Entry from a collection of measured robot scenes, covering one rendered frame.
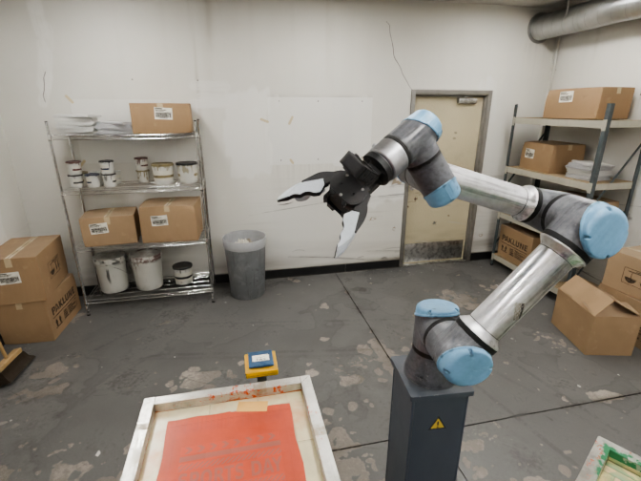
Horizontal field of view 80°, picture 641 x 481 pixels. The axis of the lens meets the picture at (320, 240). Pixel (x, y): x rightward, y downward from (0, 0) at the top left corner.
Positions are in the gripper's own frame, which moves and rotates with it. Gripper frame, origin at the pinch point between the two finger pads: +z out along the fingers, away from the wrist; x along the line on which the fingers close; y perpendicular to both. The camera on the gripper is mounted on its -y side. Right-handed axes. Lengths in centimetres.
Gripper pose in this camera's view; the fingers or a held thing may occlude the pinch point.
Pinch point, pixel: (304, 228)
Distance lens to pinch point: 67.9
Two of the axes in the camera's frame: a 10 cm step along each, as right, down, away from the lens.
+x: -7.0, -6.9, 2.1
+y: -0.4, 3.4, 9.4
